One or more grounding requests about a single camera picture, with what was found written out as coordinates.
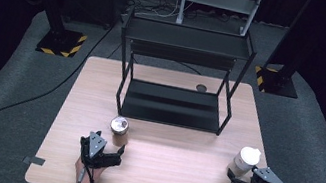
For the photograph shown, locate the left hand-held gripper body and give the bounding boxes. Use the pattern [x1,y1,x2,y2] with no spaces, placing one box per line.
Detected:
[76,127,115,171]

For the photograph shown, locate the white lidded cup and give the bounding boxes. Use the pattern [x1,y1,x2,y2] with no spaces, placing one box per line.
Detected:
[224,143,263,182]

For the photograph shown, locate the glass jar with silver lid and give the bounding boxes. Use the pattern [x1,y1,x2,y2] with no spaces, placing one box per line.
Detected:
[106,114,133,149]

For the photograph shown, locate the black metal two-tier rack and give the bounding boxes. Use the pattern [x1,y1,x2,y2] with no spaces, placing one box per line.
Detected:
[105,7,262,141]

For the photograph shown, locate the person's left hand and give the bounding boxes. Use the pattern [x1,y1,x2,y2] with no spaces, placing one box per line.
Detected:
[72,155,108,183]

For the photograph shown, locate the grey tape strip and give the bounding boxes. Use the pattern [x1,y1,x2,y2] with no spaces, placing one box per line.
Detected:
[21,154,46,168]

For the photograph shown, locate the long black floor cable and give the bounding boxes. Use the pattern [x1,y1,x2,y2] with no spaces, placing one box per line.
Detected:
[0,5,120,183]

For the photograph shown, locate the thin black cable behind rack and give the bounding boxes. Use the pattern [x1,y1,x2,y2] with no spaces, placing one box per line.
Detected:
[173,60,205,77]

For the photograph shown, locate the tangle of floor cables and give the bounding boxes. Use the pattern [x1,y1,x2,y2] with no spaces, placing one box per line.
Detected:
[124,0,256,38]

